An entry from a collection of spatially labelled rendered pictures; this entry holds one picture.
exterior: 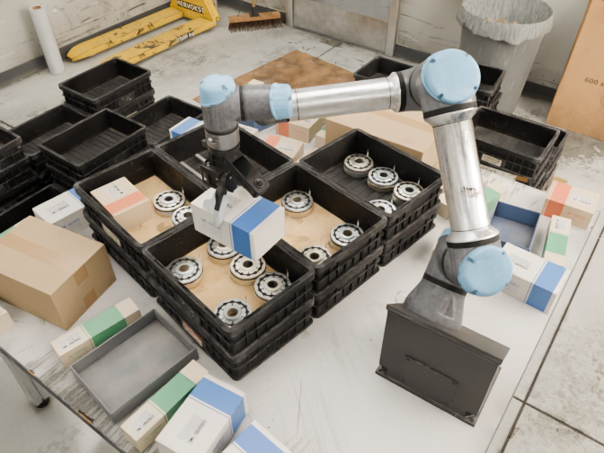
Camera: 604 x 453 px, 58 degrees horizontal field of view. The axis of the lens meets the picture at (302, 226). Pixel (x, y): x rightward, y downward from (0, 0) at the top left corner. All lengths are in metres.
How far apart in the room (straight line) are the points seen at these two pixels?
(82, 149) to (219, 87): 1.77
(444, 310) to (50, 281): 1.06
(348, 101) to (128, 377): 0.93
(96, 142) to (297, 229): 1.44
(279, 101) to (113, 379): 0.88
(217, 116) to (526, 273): 1.05
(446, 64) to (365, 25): 3.58
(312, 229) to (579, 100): 2.68
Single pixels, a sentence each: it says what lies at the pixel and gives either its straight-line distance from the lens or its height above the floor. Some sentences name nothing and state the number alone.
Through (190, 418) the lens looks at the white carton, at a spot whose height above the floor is 0.79.
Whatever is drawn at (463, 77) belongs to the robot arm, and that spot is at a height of 1.46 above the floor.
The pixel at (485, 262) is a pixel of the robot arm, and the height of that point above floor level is 1.16.
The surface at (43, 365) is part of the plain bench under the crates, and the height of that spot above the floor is 0.70.
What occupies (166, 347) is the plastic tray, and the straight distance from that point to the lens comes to 1.64.
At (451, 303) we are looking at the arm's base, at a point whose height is 0.97.
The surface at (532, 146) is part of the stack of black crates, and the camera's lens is 2.92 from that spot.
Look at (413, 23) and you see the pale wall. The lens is 4.59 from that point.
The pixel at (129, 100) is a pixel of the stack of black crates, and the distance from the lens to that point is 3.19.
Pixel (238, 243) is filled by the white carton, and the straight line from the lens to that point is 1.33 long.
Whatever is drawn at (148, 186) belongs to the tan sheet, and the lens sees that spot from 1.96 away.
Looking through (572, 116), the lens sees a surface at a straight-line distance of 4.09.
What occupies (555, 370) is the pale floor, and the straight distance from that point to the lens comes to 2.61.
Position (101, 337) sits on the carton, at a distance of 1.66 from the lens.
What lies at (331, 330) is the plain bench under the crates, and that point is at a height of 0.70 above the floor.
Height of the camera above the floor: 2.01
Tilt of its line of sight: 43 degrees down
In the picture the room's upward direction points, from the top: straight up
